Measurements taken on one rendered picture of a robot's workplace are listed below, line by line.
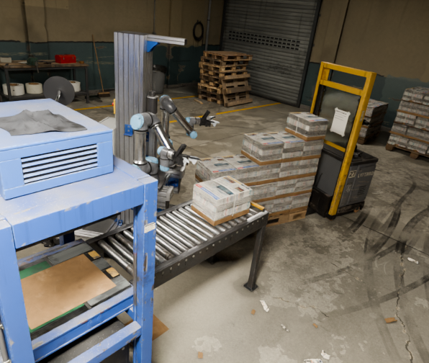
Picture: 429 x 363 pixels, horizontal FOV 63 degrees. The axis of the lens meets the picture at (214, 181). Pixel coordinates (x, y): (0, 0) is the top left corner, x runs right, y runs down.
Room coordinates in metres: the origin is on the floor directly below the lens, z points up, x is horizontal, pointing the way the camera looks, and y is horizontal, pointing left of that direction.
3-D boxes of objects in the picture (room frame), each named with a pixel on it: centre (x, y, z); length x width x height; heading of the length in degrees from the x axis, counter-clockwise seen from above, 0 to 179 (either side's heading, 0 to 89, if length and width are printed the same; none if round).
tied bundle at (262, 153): (3.70, -0.48, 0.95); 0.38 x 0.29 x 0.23; 33
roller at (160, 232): (2.07, 0.29, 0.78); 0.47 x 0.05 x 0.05; 49
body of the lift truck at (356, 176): (4.43, -1.67, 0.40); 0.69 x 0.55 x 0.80; 32
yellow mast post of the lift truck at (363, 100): (3.96, -1.53, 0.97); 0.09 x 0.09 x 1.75; 32
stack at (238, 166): (3.63, -0.37, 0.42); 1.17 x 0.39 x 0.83; 122
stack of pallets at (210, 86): (10.41, 0.06, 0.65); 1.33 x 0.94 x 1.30; 143
